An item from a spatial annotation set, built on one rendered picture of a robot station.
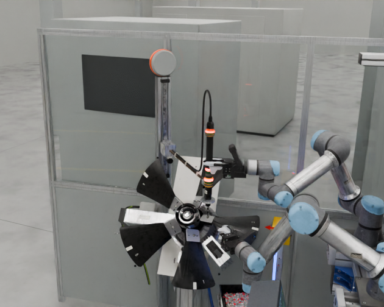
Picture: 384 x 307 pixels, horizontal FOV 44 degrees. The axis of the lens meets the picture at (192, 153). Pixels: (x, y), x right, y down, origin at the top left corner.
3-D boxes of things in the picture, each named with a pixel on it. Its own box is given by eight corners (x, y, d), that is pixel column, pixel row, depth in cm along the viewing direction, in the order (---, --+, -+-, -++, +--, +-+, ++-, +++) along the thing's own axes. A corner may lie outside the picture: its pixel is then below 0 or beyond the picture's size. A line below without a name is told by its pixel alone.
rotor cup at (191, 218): (175, 210, 250) (170, 203, 238) (202, 204, 249) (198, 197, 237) (179, 237, 244) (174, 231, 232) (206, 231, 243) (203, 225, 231)
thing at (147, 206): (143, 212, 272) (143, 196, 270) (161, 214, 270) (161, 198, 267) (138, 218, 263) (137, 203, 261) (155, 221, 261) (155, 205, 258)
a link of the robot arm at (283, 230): (303, 179, 207) (242, 257, 226) (301, 188, 197) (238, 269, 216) (325, 194, 206) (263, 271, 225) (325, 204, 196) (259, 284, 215)
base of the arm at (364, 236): (380, 234, 258) (383, 218, 255) (385, 248, 244) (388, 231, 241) (351, 232, 261) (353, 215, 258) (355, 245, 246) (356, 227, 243)
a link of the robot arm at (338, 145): (364, 155, 227) (284, 215, 218) (348, 149, 237) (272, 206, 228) (357, 136, 222) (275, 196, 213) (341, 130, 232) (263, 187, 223)
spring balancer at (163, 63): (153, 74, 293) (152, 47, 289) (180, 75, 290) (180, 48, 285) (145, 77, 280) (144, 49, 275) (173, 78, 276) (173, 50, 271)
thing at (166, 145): (160, 153, 294) (160, 140, 291) (170, 152, 296) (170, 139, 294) (164, 158, 285) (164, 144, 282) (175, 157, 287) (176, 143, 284)
